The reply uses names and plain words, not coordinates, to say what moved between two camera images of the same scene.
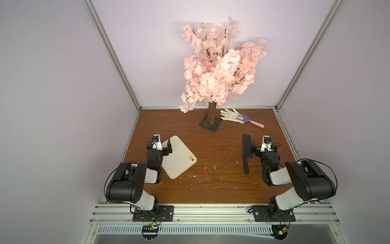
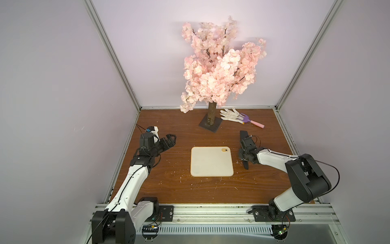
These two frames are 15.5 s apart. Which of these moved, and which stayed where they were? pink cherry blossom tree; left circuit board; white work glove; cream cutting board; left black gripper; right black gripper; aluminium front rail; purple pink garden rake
Moved: right black gripper; cream cutting board; left black gripper
Stayed: white work glove; pink cherry blossom tree; aluminium front rail; purple pink garden rake; left circuit board
